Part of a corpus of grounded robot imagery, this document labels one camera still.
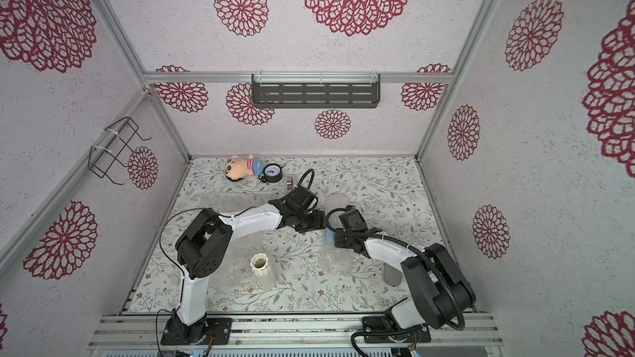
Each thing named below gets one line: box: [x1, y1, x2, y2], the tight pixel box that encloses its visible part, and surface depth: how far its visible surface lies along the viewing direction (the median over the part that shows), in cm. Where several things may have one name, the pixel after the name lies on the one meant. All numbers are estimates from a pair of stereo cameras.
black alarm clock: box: [257, 163, 283, 183], surface depth 114 cm
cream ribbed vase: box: [249, 252, 277, 291], surface depth 73 cm
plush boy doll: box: [224, 154, 266, 182], surface depth 108 cm
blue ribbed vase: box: [323, 228, 336, 249], surface depth 90 cm
